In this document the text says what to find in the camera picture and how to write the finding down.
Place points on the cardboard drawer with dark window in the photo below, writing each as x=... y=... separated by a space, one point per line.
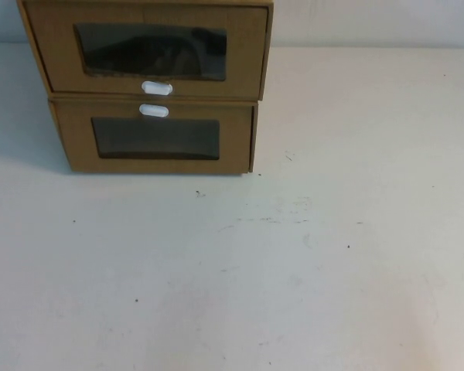
x=73 y=139

